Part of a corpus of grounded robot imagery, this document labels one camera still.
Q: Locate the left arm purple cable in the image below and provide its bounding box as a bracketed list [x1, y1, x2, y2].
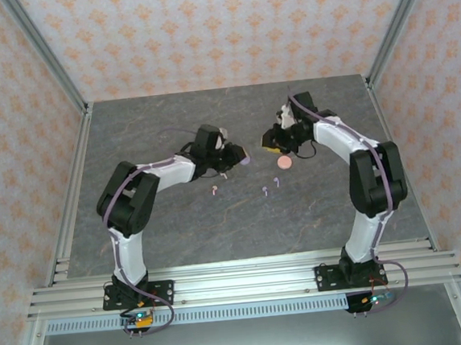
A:
[94, 125, 213, 338]

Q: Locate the aluminium corner post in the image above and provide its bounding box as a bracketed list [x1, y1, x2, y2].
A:
[358, 0, 448, 88]
[0, 0, 91, 120]

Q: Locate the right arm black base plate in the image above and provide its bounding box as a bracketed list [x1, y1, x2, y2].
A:
[313, 259, 387, 294]

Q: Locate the grey metal sheet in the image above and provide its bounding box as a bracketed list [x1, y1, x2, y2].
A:
[30, 297, 461, 345]

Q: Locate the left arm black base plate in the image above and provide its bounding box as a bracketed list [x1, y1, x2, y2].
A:
[101, 278, 177, 312]

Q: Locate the aluminium mounting beam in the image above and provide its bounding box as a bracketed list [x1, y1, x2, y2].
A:
[23, 235, 461, 321]

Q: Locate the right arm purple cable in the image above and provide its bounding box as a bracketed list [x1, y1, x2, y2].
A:
[286, 79, 413, 321]

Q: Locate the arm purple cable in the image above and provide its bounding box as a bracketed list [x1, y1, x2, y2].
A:
[94, 125, 213, 338]
[286, 79, 413, 321]

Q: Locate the slotted grey cable duct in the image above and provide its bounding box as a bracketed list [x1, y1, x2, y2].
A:
[45, 294, 351, 337]

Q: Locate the aluminium side rail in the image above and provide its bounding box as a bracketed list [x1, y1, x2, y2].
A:
[31, 103, 109, 286]
[365, 74, 439, 256]

